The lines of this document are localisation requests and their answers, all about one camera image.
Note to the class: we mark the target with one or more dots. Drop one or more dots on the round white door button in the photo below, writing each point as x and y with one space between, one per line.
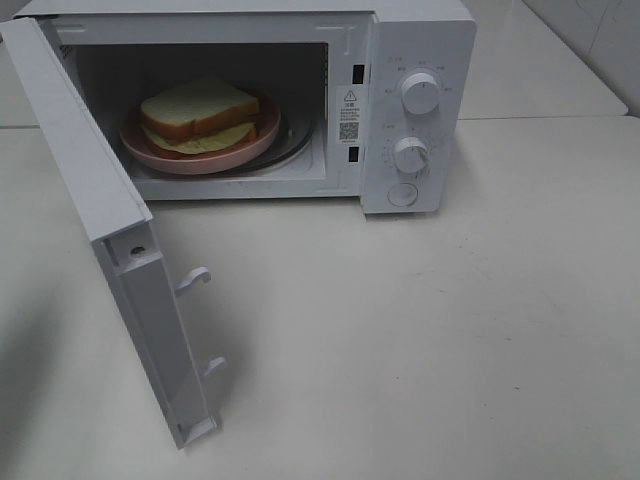
403 195

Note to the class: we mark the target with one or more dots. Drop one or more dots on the sandwich with white bread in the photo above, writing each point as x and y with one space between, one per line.
206 115

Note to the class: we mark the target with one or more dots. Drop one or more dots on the white microwave door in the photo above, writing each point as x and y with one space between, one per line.
118 225

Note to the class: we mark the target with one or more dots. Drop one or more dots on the pink round plate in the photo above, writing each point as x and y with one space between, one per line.
249 147

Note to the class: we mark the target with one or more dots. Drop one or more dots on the glass microwave turntable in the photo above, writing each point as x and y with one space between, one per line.
292 137

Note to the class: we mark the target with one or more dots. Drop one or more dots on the lower white microwave knob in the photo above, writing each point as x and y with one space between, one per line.
410 155

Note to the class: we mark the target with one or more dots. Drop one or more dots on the white microwave knob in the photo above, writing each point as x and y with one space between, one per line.
420 92
410 155

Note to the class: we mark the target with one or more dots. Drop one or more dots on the white microwave oven body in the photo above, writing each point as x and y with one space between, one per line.
338 63

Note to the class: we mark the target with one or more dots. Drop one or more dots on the upper white microwave knob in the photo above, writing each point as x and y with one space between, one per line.
420 92

